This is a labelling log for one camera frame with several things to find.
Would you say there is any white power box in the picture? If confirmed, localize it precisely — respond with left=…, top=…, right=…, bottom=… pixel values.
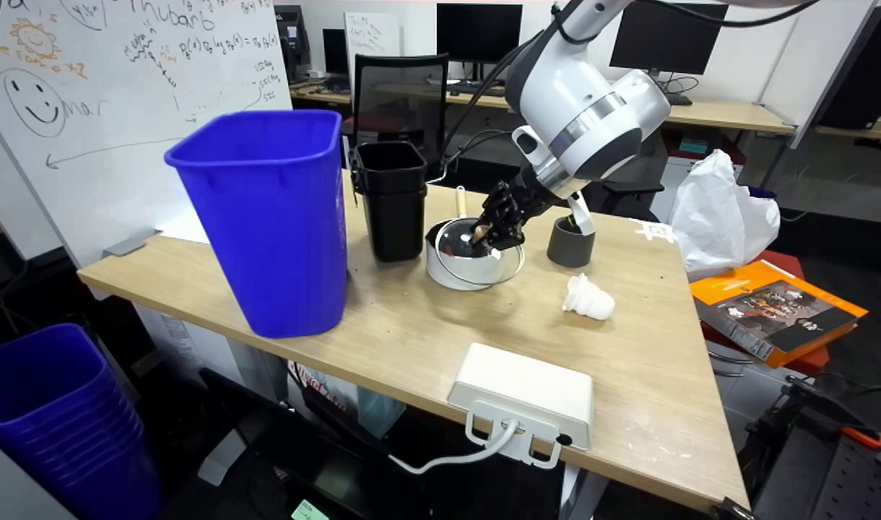
left=448, top=343, right=596, bottom=449

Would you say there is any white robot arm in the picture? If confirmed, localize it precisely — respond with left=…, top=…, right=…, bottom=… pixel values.
left=468, top=0, right=671, bottom=249

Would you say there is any right whiteboard with smiley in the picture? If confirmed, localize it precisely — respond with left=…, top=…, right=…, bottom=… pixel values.
left=0, top=0, right=289, bottom=267

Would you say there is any white power cable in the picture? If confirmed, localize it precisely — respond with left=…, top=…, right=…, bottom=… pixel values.
left=388, top=420, right=521, bottom=480

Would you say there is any stack of blue bins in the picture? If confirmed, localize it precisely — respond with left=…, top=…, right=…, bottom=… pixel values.
left=0, top=324, right=163, bottom=520

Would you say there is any grey cup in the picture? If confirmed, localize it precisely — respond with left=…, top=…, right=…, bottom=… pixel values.
left=547, top=217, right=596, bottom=269

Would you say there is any white plastic bag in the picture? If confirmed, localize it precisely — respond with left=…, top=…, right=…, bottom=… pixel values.
left=650, top=150, right=781, bottom=281

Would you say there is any glass lid with wooden knob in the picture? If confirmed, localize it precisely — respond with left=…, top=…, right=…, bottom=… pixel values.
left=430, top=217, right=531, bottom=288

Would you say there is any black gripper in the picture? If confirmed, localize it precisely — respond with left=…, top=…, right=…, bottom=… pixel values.
left=472, top=170, right=559, bottom=249

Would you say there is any wooden office desk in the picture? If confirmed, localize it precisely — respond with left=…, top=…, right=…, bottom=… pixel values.
left=292, top=85, right=796, bottom=137

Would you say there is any black landfill bin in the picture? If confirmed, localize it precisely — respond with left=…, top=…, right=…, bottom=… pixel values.
left=352, top=141, right=429, bottom=264

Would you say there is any black computer monitor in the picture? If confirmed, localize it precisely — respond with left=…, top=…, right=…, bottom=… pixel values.
left=611, top=0, right=728, bottom=108

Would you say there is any orange book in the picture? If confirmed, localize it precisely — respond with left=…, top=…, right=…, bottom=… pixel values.
left=692, top=261, right=868, bottom=368

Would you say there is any black mesh office chair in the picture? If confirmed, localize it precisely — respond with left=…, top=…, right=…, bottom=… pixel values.
left=349, top=56, right=448, bottom=178

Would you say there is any blue paper recycling bin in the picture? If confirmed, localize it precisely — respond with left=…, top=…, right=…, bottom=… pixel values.
left=164, top=111, right=346, bottom=339

